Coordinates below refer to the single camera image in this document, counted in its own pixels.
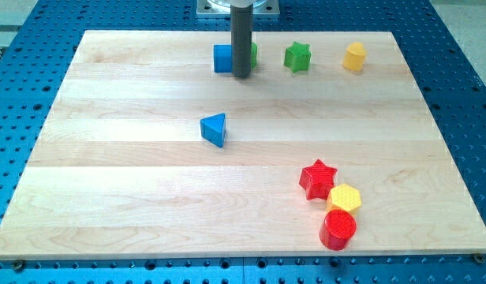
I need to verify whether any blue triangle block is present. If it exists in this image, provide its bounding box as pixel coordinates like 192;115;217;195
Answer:
200;113;226;148

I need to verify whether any blue cube block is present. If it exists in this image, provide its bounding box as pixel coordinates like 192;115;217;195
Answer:
213;44;232;73

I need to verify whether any red star block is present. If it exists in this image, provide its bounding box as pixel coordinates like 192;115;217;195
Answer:
299;159;338;200

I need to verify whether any light wooden board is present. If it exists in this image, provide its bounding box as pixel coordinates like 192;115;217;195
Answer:
0;30;486;260

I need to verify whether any green block behind rod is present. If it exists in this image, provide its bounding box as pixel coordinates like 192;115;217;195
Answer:
250;42;258;69

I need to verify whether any green star block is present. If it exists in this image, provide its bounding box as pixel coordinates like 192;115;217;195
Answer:
283;41;311;73

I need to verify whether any yellow hexagon block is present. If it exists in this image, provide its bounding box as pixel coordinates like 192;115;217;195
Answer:
326;184;361;216

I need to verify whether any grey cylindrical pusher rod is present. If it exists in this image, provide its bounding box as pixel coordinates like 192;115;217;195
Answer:
230;1;253;78

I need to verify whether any red cylinder block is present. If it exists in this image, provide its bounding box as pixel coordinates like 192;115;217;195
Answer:
319;209;357;251

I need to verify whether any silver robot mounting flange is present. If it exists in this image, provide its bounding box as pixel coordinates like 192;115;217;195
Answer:
196;0;280;18

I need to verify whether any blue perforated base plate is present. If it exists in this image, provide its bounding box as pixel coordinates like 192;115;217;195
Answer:
0;0;486;283

